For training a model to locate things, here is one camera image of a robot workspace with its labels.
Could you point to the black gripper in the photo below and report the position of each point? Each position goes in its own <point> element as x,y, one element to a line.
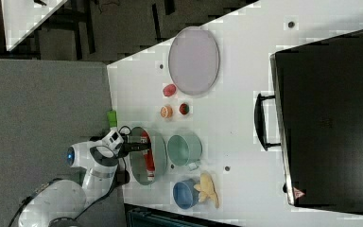
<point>134,143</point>

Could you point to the red ketchup bottle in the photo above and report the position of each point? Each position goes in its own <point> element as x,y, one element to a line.
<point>150,166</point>

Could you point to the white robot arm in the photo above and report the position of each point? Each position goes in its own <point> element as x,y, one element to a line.
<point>66,200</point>

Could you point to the green oval strainer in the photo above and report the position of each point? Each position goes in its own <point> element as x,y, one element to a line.
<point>137,160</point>

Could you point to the orange slice toy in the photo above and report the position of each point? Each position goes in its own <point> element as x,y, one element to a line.
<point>166,111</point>

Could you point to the green mug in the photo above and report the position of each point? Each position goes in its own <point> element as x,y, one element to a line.
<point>185,150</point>

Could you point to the red strawberry toy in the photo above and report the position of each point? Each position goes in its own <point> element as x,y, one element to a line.
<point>184,109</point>

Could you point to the red pink fruit toy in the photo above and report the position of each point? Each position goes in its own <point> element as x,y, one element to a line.
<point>169,90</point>

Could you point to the blue cup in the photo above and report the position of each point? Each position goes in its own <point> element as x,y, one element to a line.
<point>185,195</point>

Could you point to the yellow banana peel toy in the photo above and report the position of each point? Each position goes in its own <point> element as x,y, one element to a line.
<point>206,189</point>

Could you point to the grey round plate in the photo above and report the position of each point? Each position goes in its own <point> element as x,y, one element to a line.
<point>193,60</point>

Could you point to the black toaster oven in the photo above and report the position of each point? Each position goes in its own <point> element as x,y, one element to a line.
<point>318,94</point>

